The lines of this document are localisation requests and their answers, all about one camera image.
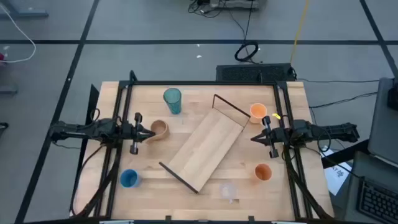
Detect black cable bundle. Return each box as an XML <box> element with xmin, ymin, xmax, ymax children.
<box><xmin>188</xmin><ymin>0</ymin><xmax>224</xmax><ymax>18</ymax></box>

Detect yellow cable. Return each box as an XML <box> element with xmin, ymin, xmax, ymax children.
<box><xmin>289</xmin><ymin>0</ymin><xmax>311</xmax><ymax>65</ymax></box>

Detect black computer case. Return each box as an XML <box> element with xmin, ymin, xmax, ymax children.
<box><xmin>216</xmin><ymin>63</ymin><xmax>296</xmax><ymax>83</ymax></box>

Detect blue plastic cup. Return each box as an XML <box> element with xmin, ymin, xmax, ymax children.
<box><xmin>119</xmin><ymin>169</ymin><xmax>141</xmax><ymax>189</ymax></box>

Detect long black cable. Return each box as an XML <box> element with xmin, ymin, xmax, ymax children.
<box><xmin>223</xmin><ymin>8</ymin><xmax>248</xmax><ymax>43</ymax></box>

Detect white paper sheet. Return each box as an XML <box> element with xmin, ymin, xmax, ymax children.
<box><xmin>320</xmin><ymin>146</ymin><xmax>354</xmax><ymax>196</ymax></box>

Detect black aluminium table frame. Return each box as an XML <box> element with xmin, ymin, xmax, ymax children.
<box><xmin>70</xmin><ymin>70</ymin><xmax>335</xmax><ymax>223</ymax></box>

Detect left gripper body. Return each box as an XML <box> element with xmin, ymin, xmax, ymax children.
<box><xmin>123</xmin><ymin>112</ymin><xmax>143</xmax><ymax>155</ymax></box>

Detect grey power strip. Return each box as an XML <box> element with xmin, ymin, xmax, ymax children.
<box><xmin>210</xmin><ymin>0</ymin><xmax>259</xmax><ymax>9</ymax></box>

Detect tan wooden bowl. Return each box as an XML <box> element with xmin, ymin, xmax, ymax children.
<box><xmin>144</xmin><ymin>119</ymin><xmax>170</xmax><ymax>144</ymax></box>

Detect black keyboard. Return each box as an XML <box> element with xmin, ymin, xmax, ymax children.
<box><xmin>356</xmin><ymin>179</ymin><xmax>398</xmax><ymax>224</ymax></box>

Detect clear footed glass cup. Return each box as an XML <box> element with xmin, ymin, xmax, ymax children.
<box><xmin>219</xmin><ymin>182</ymin><xmax>239</xmax><ymax>205</ymax></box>

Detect teal faceted plastic tumbler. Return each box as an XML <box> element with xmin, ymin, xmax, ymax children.
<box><xmin>163</xmin><ymin>87</ymin><xmax>182</xmax><ymax>115</ymax></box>

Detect wooden shelf black metal legs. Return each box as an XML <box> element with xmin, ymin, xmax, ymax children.
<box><xmin>158</xmin><ymin>94</ymin><xmax>251</xmax><ymax>194</ymax></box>

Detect light orange mug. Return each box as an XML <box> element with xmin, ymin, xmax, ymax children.
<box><xmin>249</xmin><ymin>103</ymin><xmax>268</xmax><ymax>124</ymax></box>

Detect grey desk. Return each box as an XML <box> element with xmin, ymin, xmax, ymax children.
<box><xmin>343</xmin><ymin>151</ymin><xmax>398</xmax><ymax>224</ymax></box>

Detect thin black cable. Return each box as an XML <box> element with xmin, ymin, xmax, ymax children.
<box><xmin>295</xmin><ymin>77</ymin><xmax>380</xmax><ymax>84</ymax></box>
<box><xmin>309</xmin><ymin>91</ymin><xmax>379</xmax><ymax>110</ymax></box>

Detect white cable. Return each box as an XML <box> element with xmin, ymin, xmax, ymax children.
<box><xmin>0</xmin><ymin>2</ymin><xmax>37</xmax><ymax>63</ymax></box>

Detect black desk device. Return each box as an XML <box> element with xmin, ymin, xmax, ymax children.
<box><xmin>387</xmin><ymin>79</ymin><xmax>398</xmax><ymax>111</ymax></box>

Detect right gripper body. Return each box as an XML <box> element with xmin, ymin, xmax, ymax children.
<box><xmin>262</xmin><ymin>115</ymin><xmax>292</xmax><ymax>159</ymax></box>

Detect coiled black cable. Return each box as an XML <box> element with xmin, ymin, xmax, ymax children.
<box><xmin>234</xmin><ymin>41</ymin><xmax>259</xmax><ymax>62</ymax></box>

